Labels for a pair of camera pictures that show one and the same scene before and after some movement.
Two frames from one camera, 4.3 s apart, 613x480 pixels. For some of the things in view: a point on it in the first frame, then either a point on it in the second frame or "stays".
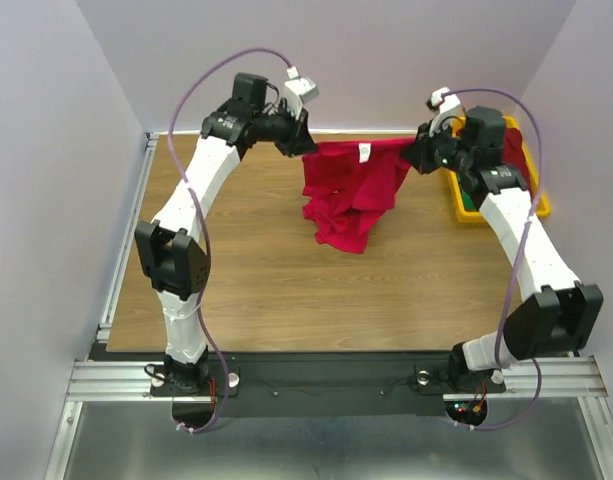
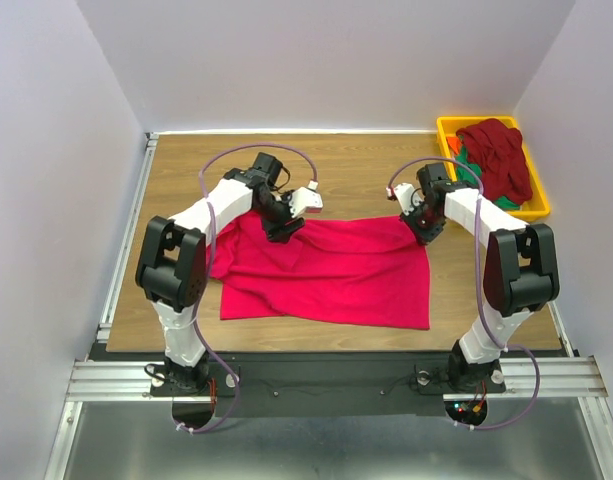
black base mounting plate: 333,384 stays
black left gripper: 298,138 to 276,232
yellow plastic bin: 540,205 stays
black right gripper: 421,150 to 423,236
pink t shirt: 348,184 to 355,271
